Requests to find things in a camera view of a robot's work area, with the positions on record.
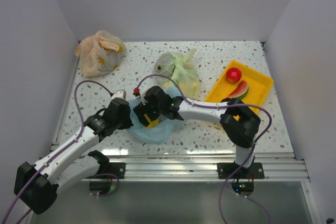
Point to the pink red peach slice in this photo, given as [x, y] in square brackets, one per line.
[241, 90]

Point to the orange plastic bag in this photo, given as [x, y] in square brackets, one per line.
[100, 53]

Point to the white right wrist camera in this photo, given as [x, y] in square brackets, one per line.
[140, 93]

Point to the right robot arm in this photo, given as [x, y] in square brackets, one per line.
[239, 122]

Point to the yellow plastic tray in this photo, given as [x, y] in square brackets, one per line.
[259, 85]

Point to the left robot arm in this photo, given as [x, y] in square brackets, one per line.
[39, 184]

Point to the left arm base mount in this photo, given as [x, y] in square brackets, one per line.
[96, 165]

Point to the red fruit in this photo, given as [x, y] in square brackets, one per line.
[233, 75]

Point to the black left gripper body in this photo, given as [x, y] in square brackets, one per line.
[124, 123]

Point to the light blue plastic bag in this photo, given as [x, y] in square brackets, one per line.
[152, 135]

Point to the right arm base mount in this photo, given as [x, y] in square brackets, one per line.
[244, 180]

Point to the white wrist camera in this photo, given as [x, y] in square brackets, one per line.
[119, 94]
[140, 93]

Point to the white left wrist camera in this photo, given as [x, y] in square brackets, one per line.
[119, 94]

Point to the green avocado plastic bag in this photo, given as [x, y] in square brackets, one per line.
[179, 67]

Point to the aluminium table edge rail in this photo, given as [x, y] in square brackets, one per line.
[276, 167]

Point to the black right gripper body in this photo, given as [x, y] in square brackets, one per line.
[153, 112]

